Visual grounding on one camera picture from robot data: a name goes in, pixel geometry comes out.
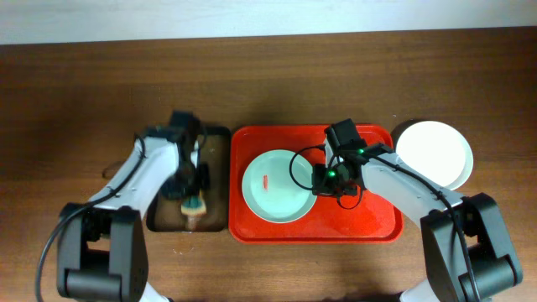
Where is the green yellow sponge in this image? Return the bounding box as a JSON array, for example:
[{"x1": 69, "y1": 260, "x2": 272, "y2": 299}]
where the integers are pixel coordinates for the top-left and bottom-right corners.
[{"x1": 180, "y1": 191, "x2": 206, "y2": 216}]

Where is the white plate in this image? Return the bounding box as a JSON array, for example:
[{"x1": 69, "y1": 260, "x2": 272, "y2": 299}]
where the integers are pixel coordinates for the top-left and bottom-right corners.
[{"x1": 394, "y1": 121, "x2": 470, "y2": 187}]

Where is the red plastic tray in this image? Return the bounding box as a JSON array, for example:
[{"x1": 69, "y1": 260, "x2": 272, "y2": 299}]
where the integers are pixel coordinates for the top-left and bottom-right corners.
[{"x1": 228, "y1": 124, "x2": 404, "y2": 244}]

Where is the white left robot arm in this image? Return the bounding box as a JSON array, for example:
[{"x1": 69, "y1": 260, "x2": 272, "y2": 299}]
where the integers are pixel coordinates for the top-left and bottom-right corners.
[{"x1": 56, "y1": 126, "x2": 206, "y2": 302}]

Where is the light blue plate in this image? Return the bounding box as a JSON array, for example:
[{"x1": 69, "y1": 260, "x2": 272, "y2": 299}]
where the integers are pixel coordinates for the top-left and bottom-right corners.
[{"x1": 445, "y1": 145, "x2": 474, "y2": 190}]

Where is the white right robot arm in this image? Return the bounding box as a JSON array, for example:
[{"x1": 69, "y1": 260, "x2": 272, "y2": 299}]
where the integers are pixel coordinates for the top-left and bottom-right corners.
[{"x1": 312, "y1": 141, "x2": 523, "y2": 302}]

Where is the dark brown tray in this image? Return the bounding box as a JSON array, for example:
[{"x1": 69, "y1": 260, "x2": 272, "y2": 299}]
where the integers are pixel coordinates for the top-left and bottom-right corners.
[{"x1": 146, "y1": 126, "x2": 231, "y2": 232}]

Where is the light green plate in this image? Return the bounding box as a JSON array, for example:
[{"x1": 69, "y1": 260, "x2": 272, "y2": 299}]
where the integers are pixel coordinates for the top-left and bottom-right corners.
[{"x1": 242, "y1": 149, "x2": 316, "y2": 224}]

